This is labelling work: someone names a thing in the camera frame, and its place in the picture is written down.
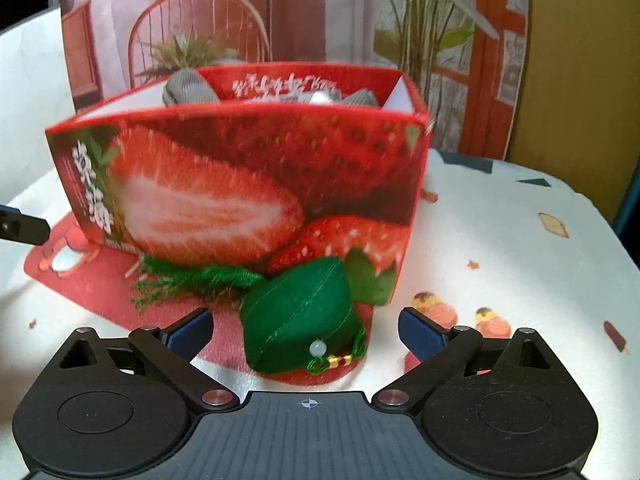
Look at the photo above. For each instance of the green fabric zongzi sachet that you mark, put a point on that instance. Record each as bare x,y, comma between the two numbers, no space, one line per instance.
302,319

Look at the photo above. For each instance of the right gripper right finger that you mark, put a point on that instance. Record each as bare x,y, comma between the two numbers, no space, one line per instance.
462,368

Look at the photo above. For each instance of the printed living room backdrop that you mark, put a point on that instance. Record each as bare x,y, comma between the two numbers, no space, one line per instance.
465,56

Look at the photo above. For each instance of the white cartoon print tablecloth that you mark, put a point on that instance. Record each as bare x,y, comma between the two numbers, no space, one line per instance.
481,244

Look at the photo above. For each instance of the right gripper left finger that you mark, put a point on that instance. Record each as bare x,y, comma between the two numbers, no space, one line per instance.
149,368

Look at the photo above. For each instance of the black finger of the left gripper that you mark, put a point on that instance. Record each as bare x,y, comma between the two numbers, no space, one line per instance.
22,228

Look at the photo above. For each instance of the red strawberry cardboard box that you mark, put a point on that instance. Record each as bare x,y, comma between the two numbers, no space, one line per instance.
262,185

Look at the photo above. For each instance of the grey mesh glove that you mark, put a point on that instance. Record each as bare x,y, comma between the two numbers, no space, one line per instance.
188,86

